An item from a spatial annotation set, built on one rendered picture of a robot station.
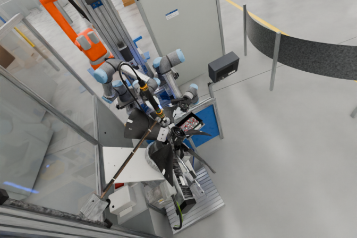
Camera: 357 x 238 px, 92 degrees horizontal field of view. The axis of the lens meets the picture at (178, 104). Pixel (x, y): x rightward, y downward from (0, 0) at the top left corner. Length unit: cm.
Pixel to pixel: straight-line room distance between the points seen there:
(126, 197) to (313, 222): 172
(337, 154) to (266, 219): 106
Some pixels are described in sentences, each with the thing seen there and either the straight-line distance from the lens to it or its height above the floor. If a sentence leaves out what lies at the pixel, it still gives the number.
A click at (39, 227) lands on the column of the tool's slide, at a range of 95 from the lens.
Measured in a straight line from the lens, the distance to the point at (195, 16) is 302.
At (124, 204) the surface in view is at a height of 97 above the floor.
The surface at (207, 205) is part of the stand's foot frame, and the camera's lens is 219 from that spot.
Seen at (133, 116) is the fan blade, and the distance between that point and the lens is 118.
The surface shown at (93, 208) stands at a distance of 107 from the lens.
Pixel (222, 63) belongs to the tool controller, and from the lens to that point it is 161.
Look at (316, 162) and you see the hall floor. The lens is 251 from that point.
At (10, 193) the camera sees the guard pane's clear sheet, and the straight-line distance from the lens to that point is 112.
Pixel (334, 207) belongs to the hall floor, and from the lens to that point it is 239.
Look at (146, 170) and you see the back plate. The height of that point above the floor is 116.
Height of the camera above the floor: 220
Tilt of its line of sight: 45 degrees down
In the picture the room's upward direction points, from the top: 25 degrees counter-clockwise
